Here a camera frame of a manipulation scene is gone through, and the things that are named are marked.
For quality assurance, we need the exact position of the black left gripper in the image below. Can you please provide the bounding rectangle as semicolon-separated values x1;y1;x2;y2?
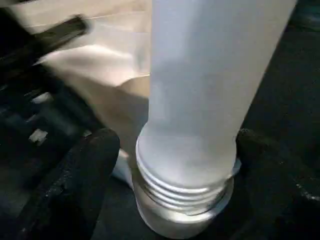
0;8;101;156

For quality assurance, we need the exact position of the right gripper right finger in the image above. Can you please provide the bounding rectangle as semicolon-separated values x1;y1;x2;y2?
234;127;320;240

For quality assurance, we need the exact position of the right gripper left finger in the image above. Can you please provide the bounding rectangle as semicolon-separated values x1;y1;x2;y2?
4;127;121;240

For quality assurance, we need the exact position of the white plastic table top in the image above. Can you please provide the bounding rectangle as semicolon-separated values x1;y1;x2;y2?
7;0;243;237

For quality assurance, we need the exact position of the white plastic table leg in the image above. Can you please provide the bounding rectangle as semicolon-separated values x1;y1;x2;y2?
136;0;298;216

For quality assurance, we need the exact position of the black work mat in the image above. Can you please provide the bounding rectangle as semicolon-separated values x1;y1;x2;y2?
0;0;320;240

